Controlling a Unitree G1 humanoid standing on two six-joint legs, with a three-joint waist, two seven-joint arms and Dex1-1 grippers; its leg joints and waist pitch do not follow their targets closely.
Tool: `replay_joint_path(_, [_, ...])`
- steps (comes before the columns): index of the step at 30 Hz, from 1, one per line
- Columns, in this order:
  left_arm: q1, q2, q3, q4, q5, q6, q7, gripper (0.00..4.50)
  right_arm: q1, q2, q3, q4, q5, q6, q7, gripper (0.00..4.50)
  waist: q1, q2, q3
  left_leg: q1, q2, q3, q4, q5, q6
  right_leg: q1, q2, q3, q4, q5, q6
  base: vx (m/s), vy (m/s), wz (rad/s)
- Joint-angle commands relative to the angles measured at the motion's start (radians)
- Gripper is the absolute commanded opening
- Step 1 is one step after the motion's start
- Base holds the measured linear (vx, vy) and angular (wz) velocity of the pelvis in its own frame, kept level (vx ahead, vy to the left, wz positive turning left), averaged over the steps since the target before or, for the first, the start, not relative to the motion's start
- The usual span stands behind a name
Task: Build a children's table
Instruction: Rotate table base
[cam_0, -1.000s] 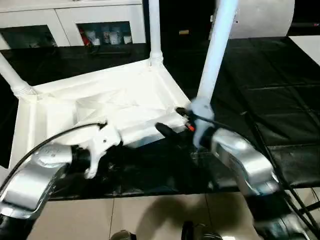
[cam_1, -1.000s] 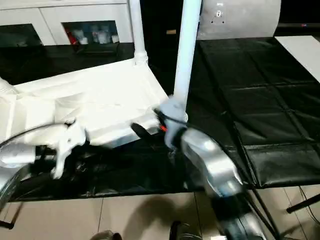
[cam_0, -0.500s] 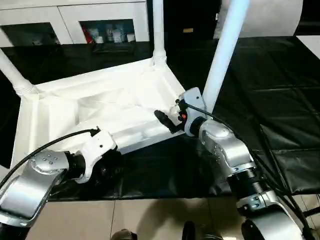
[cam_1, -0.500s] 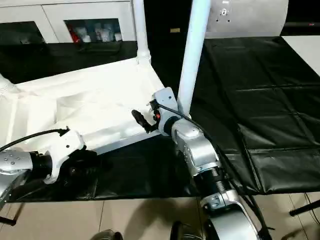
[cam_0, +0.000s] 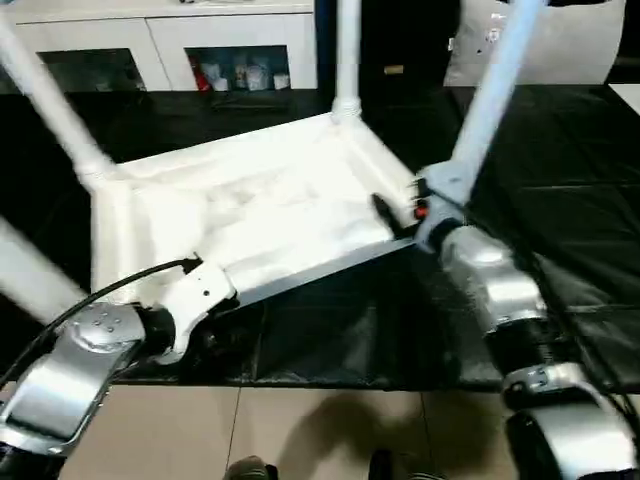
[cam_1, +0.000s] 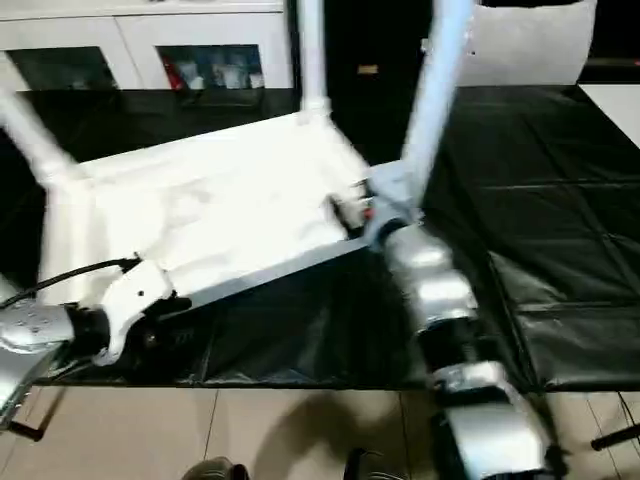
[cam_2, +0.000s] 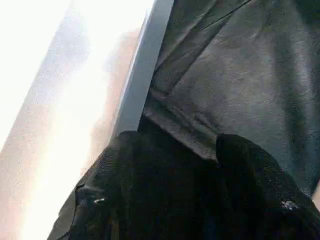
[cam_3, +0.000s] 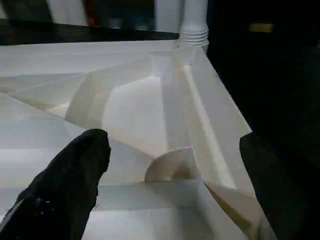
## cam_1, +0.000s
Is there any white plastic table top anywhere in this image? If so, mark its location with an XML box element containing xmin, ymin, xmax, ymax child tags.
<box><xmin>36</xmin><ymin>106</ymin><xmax>382</xmax><ymax>322</ymax></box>

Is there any white plastic table leg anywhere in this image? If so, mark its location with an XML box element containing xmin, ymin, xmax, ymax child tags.
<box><xmin>296</xmin><ymin>0</ymin><xmax>335</xmax><ymax>117</ymax></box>
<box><xmin>398</xmin><ymin>0</ymin><xmax>475</xmax><ymax>212</ymax></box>
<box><xmin>0</xmin><ymin>86</ymin><xmax>82</xmax><ymax>185</ymax></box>

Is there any black metal furniture leg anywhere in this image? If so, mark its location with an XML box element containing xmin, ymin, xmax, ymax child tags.
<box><xmin>8</xmin><ymin>384</ymin><xmax>70</xmax><ymax>445</ymax></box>

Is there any black mat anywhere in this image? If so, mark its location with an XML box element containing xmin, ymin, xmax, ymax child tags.
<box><xmin>0</xmin><ymin>83</ymin><xmax>640</xmax><ymax>394</ymax></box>

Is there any grey cushion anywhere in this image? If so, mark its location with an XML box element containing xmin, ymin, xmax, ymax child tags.
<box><xmin>456</xmin><ymin>0</ymin><xmax>600</xmax><ymax>88</ymax></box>

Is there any white flat board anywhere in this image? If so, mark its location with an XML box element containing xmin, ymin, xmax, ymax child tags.
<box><xmin>576</xmin><ymin>82</ymin><xmax>640</xmax><ymax>152</ymax></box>

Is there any white cabinet with glass doors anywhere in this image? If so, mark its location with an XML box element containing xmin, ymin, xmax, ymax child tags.
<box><xmin>0</xmin><ymin>0</ymin><xmax>302</xmax><ymax>93</ymax></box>

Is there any black floor stand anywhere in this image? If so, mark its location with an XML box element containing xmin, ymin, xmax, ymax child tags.
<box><xmin>589</xmin><ymin>423</ymin><xmax>640</xmax><ymax>452</ymax></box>

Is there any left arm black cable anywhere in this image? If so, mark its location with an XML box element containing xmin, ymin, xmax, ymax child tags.
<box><xmin>0</xmin><ymin>253</ymin><xmax>145</xmax><ymax>310</ymax></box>

